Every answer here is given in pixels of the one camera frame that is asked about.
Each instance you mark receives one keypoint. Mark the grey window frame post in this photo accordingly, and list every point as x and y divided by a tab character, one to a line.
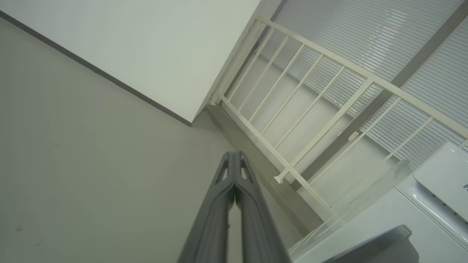
413	69

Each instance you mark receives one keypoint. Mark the white window blinds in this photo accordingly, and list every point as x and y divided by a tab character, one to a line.
365	29

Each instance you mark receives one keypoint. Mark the white metal railing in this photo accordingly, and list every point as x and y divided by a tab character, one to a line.
365	77

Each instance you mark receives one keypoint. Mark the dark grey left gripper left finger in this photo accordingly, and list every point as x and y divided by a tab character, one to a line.
208	233

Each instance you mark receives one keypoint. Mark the white front-load washing machine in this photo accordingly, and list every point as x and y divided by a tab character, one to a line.
384	219

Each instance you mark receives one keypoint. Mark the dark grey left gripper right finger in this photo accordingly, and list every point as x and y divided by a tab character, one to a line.
259	237

